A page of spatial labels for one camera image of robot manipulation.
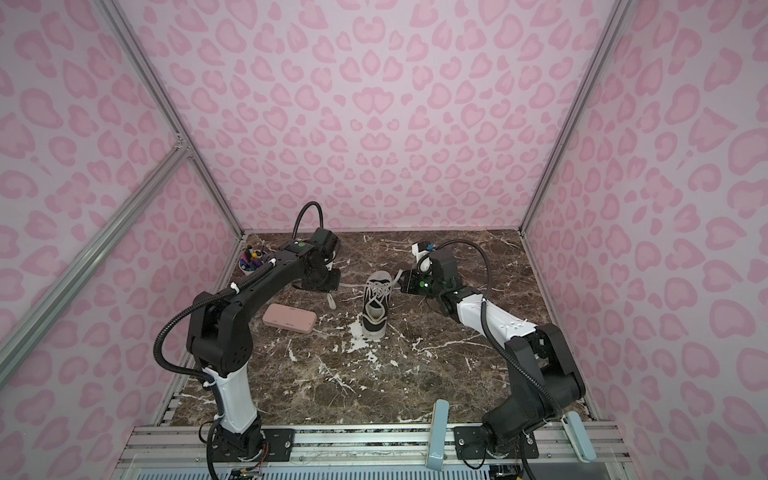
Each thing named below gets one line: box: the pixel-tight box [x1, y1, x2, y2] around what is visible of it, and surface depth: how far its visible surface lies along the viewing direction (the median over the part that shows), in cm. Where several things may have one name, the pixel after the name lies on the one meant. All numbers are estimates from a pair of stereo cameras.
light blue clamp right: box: [561, 410, 597, 463], surface depth 72 cm
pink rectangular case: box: [262, 303, 318, 334], surface depth 95 cm
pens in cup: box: [240, 245, 263, 271], surface depth 97 cm
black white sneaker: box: [362, 270, 393, 339], surface depth 94 cm
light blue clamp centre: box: [426, 399, 450, 471], surface depth 73 cm
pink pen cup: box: [239, 249, 264, 276], surface depth 97 cm
